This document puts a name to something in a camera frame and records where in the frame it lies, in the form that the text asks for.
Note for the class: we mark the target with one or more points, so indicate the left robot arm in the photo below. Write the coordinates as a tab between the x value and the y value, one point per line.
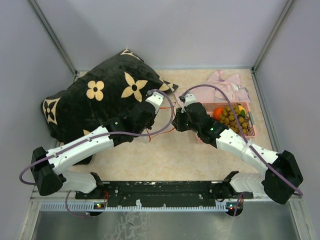
50	169

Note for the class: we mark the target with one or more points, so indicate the aluminium frame post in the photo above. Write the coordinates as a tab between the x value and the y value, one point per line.
52	35
289	4

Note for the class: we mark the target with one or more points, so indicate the orange fruit upper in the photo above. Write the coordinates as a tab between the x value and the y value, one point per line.
217	112

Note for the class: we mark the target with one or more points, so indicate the pink crumpled cloth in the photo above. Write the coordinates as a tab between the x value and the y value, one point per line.
231	86

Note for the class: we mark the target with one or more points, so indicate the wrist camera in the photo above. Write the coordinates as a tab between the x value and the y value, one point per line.
187	99
155	99

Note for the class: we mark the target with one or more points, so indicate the black floral pillow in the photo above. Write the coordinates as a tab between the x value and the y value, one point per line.
109	90

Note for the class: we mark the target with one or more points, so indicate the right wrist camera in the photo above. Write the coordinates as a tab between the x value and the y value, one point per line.
187	99

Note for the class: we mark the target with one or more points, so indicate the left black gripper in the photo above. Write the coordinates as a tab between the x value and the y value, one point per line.
149	126

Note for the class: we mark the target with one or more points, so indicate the aluminium frame post right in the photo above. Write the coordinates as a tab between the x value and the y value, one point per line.
289	4

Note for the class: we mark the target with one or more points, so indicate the clear zip top bag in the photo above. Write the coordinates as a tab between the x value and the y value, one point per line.
161	120

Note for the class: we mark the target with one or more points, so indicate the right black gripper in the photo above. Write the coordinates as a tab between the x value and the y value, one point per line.
177	123

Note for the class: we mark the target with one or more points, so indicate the aluminium frame post left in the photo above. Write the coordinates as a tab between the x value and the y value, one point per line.
52	35

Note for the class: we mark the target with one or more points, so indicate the yellow orange fruit right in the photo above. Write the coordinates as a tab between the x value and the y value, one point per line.
242	110

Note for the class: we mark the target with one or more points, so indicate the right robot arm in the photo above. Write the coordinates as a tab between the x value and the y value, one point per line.
278	174

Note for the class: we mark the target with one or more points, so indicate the brown longan bunch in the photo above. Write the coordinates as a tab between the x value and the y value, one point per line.
233	120

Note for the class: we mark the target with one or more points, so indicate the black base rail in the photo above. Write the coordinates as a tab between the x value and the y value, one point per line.
165	195

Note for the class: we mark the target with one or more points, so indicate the pink plastic basket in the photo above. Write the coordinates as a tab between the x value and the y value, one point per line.
251	131

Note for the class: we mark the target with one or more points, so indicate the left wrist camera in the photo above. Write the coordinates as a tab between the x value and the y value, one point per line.
155	99

